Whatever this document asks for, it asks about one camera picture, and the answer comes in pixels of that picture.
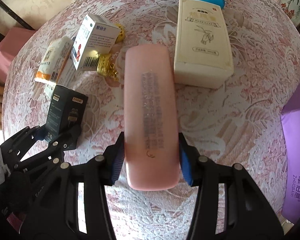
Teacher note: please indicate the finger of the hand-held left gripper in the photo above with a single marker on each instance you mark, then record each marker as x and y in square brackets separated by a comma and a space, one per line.
[40, 133]
[55, 143]

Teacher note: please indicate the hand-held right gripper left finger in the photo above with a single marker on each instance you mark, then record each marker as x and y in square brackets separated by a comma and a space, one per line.
[116, 166]

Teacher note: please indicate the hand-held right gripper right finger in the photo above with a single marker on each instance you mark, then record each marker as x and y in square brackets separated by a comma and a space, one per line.
[186, 166]

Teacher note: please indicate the black product box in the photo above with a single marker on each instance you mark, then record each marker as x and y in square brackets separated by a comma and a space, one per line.
[65, 115]

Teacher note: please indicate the pink glasses case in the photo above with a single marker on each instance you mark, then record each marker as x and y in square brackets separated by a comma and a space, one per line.
[150, 115]

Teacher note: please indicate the purple storage container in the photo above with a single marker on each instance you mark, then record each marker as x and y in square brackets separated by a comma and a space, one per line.
[297, 150]

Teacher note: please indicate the pink lace tablecloth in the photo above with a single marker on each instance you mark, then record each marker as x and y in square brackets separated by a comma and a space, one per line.
[240, 130]

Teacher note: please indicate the white and orange medicine box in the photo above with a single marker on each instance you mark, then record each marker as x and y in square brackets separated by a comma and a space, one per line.
[53, 60]

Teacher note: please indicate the pink stool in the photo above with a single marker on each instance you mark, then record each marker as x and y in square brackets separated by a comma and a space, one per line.
[11, 50]

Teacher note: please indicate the gold ornament with bells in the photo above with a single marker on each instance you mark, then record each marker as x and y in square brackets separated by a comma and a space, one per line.
[106, 63]

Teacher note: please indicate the white and blue medicine box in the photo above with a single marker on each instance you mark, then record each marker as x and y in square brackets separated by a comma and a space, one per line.
[95, 40]

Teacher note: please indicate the cream rectangular box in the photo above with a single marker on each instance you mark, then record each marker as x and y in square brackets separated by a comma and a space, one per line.
[202, 42]

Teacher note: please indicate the yellow gold ornament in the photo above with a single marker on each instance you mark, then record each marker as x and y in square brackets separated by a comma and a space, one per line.
[120, 32]

